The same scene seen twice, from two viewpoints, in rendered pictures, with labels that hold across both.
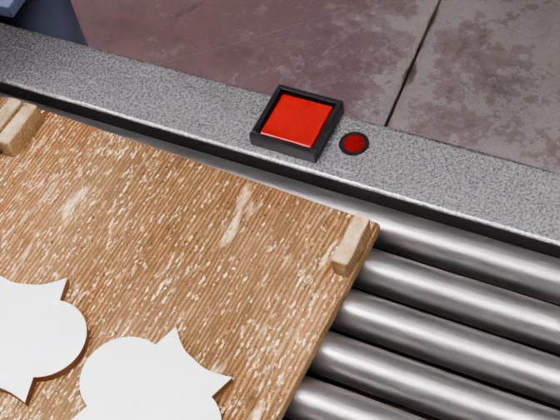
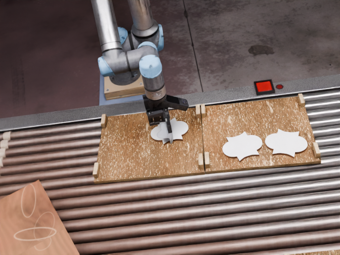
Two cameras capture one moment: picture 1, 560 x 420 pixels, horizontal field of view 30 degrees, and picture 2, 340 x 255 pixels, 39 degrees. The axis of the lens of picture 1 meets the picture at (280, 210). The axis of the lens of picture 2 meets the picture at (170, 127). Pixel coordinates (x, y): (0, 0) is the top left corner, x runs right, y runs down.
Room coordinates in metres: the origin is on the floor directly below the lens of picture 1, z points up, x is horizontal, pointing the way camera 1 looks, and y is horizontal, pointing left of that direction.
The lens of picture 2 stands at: (-0.40, 1.07, 2.26)
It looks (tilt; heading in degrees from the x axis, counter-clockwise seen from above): 44 degrees down; 331
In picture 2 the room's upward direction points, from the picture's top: 11 degrees counter-clockwise
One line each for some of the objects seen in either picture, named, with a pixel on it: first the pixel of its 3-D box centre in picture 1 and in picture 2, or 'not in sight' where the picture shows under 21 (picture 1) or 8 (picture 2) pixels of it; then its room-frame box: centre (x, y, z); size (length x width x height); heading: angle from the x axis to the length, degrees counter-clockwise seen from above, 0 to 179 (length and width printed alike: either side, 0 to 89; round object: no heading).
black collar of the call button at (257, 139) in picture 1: (297, 122); (264, 87); (0.73, -0.04, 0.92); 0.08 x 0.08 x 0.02; 55
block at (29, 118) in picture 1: (21, 129); (203, 110); (0.77, 0.25, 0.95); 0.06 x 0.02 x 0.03; 143
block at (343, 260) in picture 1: (352, 245); (301, 100); (0.54, -0.06, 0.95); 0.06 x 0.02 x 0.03; 143
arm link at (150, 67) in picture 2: not in sight; (151, 72); (0.80, 0.44, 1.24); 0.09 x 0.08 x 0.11; 151
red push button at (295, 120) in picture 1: (297, 123); (264, 87); (0.73, -0.04, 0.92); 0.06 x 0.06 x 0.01; 55
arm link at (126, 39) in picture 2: not in sight; (118, 45); (1.24, 0.33, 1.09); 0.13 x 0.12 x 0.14; 61
